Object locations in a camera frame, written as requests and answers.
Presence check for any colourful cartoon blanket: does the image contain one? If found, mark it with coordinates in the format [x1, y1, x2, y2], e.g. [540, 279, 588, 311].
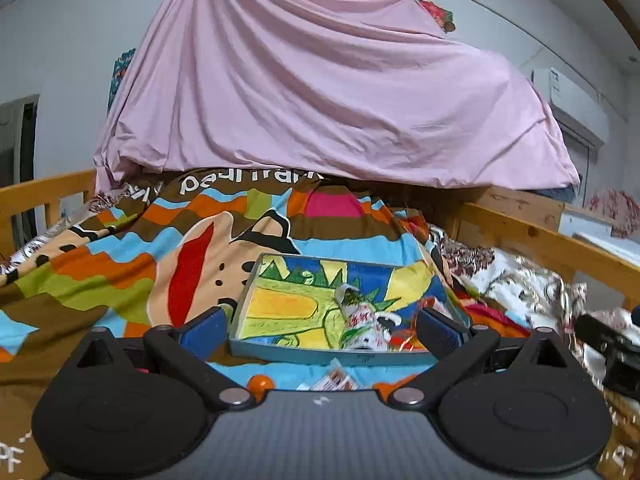
[0, 169, 532, 480]

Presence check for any white air conditioner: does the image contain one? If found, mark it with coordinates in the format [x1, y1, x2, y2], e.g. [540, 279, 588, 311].
[532, 67, 610, 150]

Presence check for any wooden bed rail left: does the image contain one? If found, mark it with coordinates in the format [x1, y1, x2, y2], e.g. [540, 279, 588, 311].
[0, 169, 96, 257]

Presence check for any white green snack packet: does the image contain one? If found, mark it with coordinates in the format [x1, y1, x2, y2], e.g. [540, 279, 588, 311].
[334, 284, 388, 352]

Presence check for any pink draped sheet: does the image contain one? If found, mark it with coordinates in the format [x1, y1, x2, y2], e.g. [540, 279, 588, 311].
[94, 0, 579, 190]

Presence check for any floral quilt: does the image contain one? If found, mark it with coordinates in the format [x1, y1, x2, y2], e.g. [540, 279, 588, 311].
[425, 224, 639, 479]

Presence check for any orange tangerine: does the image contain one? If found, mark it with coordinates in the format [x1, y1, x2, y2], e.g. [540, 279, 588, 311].
[246, 374, 276, 403]

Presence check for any grey door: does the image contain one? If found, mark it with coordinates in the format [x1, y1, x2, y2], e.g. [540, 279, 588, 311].
[1, 94, 39, 258]

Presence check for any clear biscuit packet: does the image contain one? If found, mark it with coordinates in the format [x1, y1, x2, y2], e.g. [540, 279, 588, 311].
[297, 359, 360, 391]

